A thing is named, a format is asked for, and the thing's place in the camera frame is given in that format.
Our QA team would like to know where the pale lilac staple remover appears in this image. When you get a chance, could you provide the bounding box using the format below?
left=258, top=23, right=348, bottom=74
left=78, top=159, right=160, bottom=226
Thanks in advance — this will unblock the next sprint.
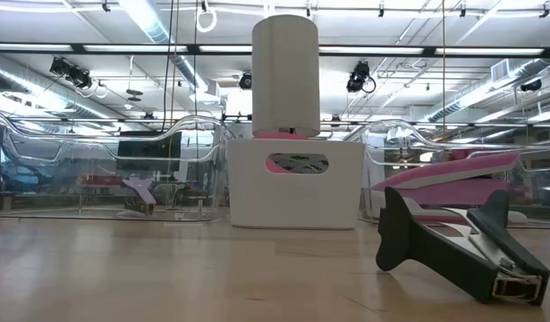
left=121, top=176, right=157, bottom=216

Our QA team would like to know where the silver ceiling duct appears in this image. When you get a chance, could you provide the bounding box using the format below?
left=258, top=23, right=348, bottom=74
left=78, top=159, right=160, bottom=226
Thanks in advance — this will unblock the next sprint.
left=117, top=0, right=213, bottom=95

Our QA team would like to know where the white plastic bin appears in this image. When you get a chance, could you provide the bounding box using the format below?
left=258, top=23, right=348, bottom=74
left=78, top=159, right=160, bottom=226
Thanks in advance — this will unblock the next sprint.
left=226, top=137, right=366, bottom=231

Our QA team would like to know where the black staple remover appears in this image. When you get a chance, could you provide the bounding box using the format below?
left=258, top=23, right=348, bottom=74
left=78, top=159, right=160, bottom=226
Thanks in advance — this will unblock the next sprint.
left=375, top=186, right=550, bottom=307

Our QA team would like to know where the white hanging ring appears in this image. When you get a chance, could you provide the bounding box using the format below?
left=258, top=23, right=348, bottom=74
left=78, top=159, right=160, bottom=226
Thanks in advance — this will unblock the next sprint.
left=196, top=7, right=218, bottom=34

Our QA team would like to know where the white paper cup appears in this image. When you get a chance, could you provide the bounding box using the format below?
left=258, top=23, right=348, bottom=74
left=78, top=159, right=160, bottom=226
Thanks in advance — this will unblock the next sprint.
left=250, top=13, right=321, bottom=139

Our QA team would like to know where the clear plastic bin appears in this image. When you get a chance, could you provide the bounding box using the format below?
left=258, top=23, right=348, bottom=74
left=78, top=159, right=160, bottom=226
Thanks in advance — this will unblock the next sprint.
left=0, top=111, right=233, bottom=224
left=345, top=119, right=550, bottom=229

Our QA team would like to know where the black monitor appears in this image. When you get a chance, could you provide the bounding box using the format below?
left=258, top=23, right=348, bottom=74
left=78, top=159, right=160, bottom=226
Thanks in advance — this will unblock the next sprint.
left=116, top=131, right=182, bottom=172

